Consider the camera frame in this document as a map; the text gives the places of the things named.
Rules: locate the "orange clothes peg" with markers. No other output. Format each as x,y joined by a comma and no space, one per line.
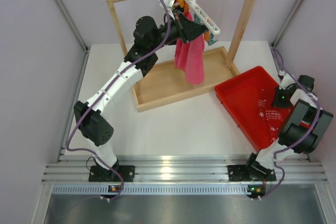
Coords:
184,6
207,36

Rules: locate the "red plastic tray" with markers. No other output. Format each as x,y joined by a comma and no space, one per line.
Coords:
239,96

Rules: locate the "teal end clothes peg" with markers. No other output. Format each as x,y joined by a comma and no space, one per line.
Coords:
211,40

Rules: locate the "white clip hanger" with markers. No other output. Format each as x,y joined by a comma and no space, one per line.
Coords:
200,11

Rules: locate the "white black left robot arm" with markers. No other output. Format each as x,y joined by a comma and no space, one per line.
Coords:
91,115

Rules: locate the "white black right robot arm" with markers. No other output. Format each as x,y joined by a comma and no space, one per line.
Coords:
300,132

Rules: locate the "aluminium mounting rail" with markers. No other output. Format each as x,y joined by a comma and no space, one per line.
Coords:
182,169

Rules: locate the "teal middle clothes peg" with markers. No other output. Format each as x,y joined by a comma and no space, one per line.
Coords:
197,19

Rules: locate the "pink towel sock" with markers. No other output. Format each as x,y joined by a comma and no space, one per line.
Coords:
189,58

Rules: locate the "wooden clothes rack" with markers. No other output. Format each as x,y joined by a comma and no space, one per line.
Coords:
165,84

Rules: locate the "perforated cable duct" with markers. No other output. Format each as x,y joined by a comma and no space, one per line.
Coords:
158,189

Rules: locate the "red patterned sock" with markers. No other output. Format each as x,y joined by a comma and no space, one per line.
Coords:
272,116

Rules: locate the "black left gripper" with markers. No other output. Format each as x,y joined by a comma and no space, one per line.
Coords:
186,30

